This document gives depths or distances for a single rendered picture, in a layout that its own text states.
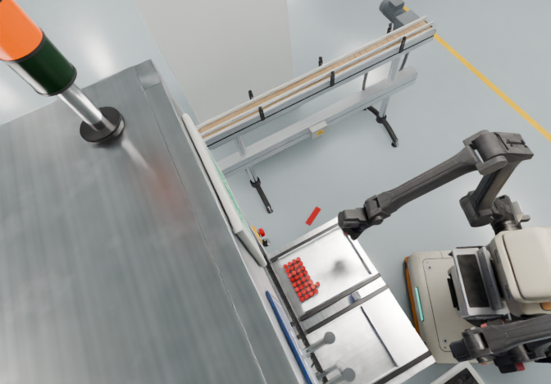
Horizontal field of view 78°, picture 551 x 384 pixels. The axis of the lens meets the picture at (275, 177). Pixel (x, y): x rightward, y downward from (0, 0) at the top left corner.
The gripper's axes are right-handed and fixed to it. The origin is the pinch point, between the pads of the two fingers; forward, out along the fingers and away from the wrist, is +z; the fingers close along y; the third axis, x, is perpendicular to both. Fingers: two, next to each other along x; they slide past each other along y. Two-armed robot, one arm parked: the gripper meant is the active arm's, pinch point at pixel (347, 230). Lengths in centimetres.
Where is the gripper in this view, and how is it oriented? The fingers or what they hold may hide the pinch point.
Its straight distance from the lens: 141.1
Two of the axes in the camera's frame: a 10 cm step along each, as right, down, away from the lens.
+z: -2.0, 3.8, 9.0
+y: -7.0, 6.0, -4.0
